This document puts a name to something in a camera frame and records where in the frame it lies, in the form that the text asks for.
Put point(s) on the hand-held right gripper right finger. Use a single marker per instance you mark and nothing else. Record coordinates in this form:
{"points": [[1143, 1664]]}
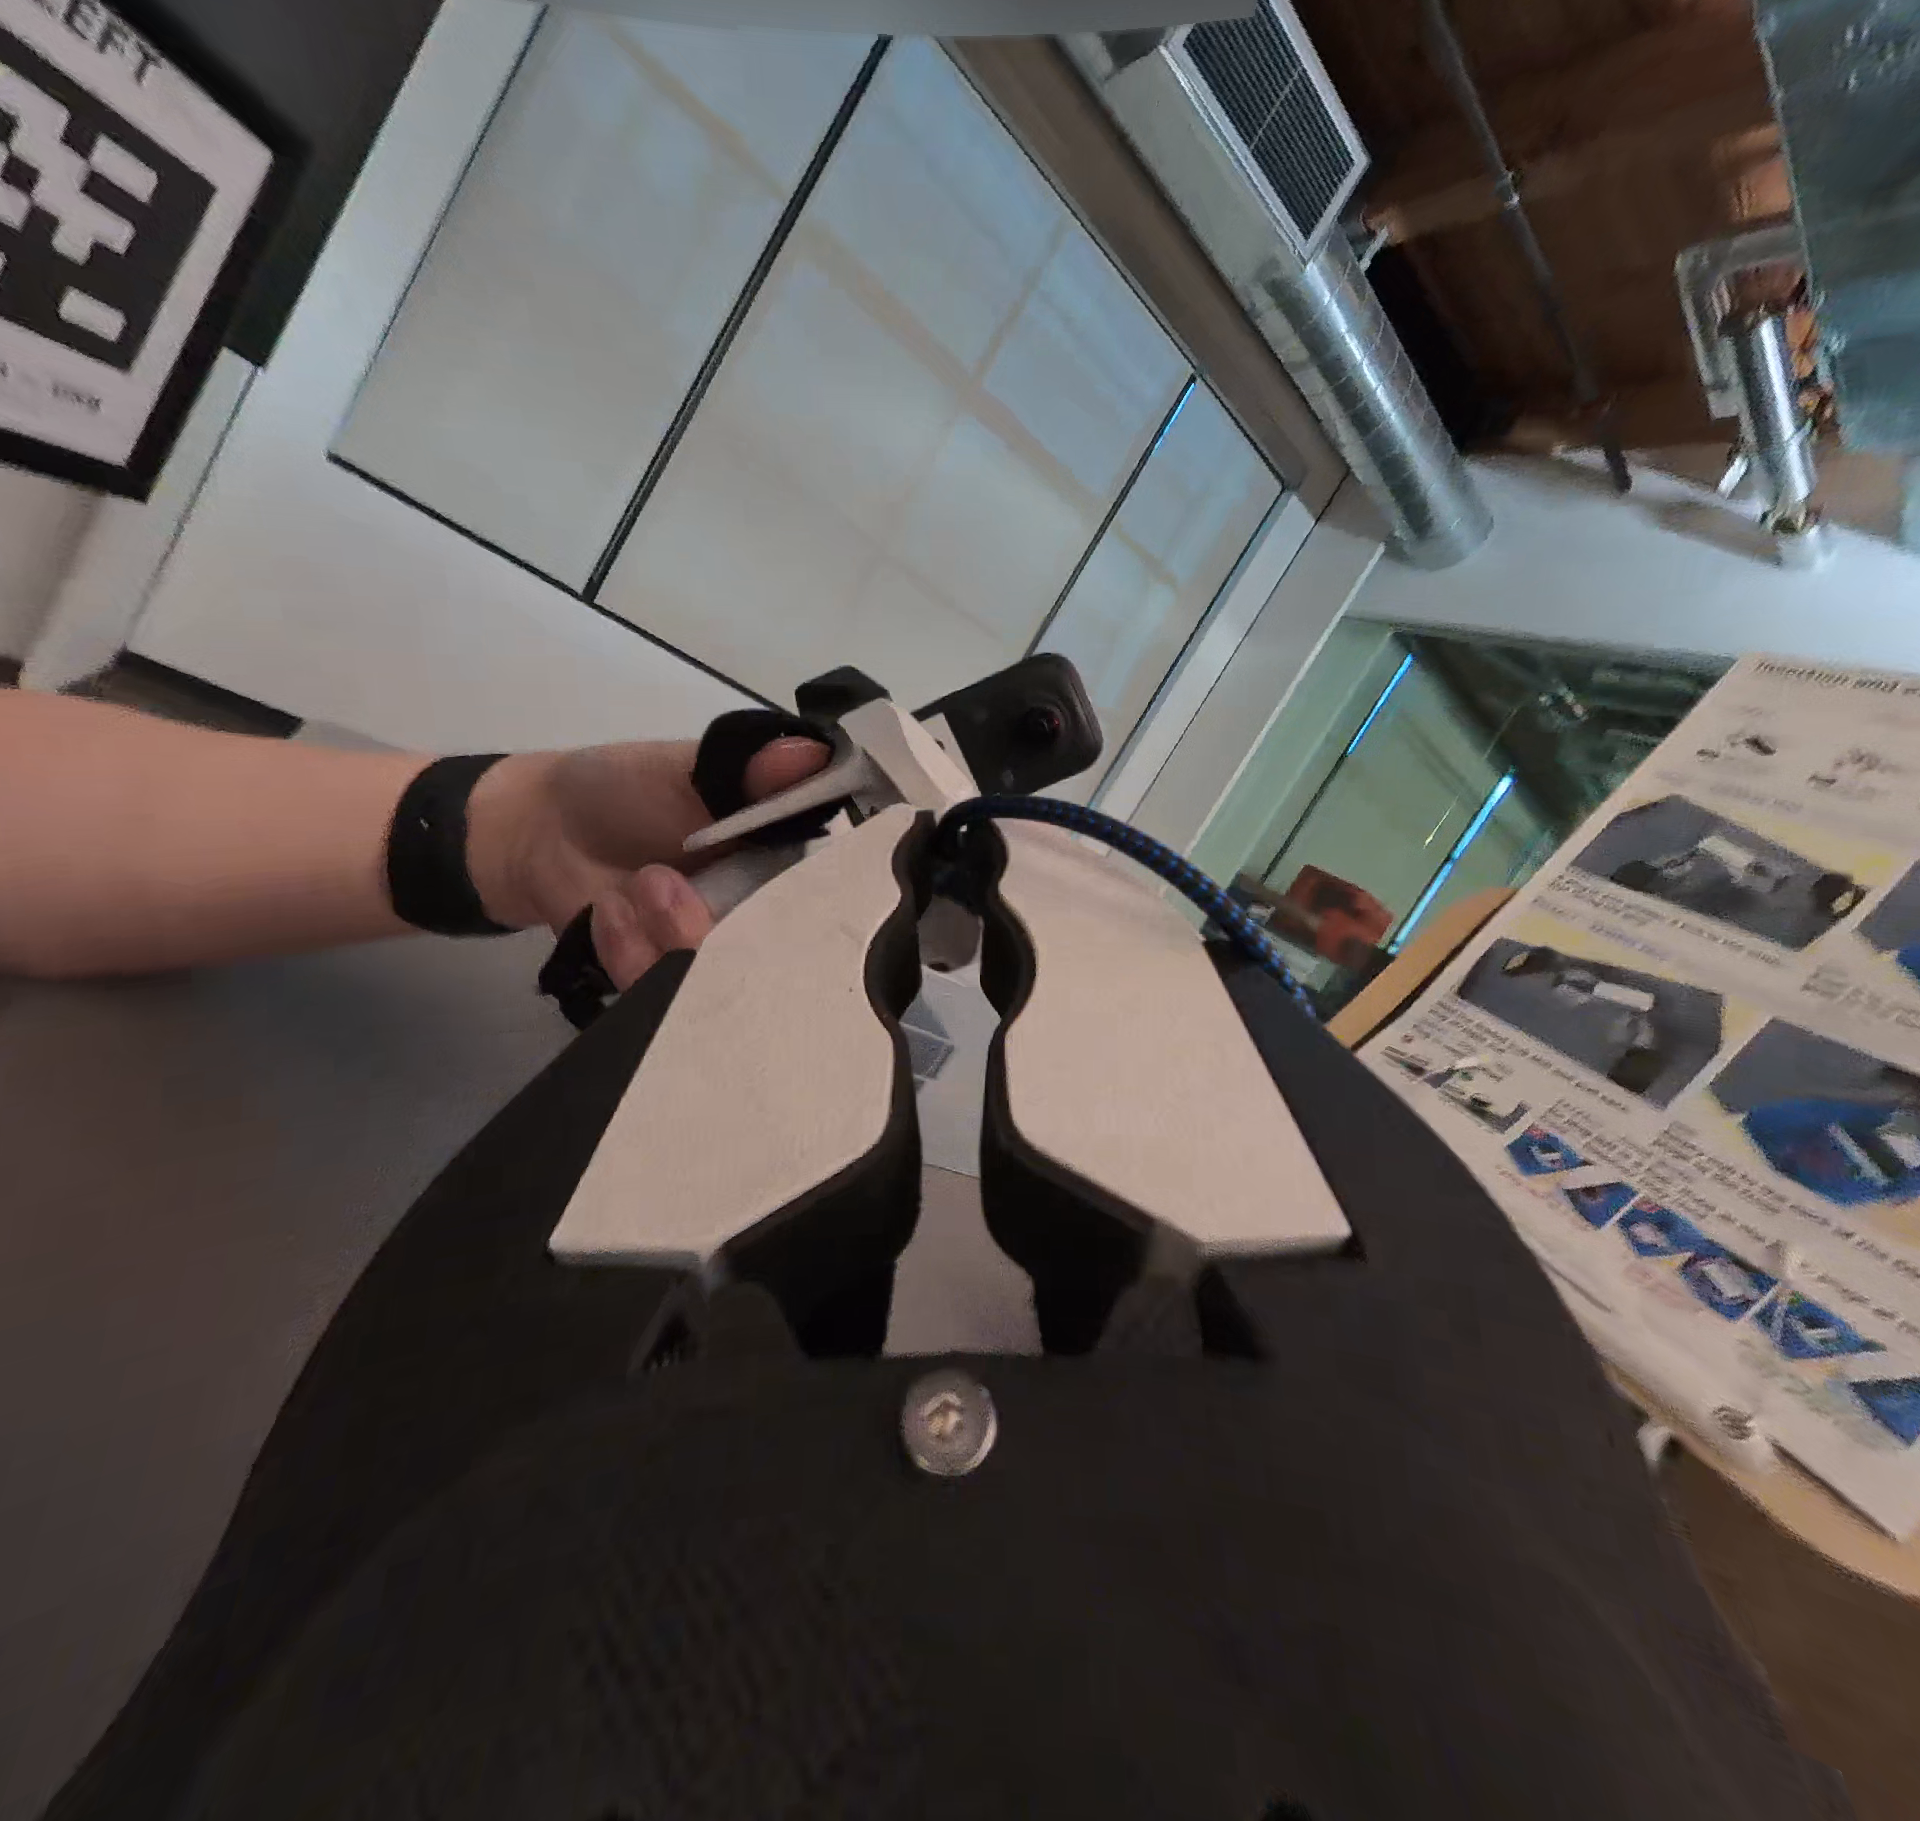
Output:
{"points": [[1171, 1086]]}

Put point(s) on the white air vent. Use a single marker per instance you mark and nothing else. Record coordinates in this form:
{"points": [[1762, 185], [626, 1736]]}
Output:
{"points": [[1275, 111]]}

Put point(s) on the instruction poster board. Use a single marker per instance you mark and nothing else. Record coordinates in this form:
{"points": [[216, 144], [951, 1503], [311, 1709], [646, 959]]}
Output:
{"points": [[1650, 952]]}

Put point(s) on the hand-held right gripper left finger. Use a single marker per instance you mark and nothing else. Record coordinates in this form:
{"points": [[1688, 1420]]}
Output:
{"points": [[735, 1086]]}

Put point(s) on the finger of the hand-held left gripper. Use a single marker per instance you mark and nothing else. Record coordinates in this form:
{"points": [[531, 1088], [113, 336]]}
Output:
{"points": [[948, 939]]}

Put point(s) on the person's left forearm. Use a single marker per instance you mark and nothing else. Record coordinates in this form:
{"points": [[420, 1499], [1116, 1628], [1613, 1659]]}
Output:
{"points": [[196, 832]]}

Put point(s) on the black wristband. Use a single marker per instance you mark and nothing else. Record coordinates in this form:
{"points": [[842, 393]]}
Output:
{"points": [[442, 846]]}

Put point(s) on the frosted glass partition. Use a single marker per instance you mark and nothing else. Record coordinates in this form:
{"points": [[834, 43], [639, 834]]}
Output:
{"points": [[751, 352]]}

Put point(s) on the silver ventilation duct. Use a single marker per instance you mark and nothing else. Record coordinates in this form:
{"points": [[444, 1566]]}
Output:
{"points": [[1381, 411]]}

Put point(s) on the black white marker sign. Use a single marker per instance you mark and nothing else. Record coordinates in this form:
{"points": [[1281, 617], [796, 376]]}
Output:
{"points": [[91, 203]]}

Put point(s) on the person's left hand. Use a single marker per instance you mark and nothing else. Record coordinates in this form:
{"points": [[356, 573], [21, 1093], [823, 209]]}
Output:
{"points": [[600, 832]]}

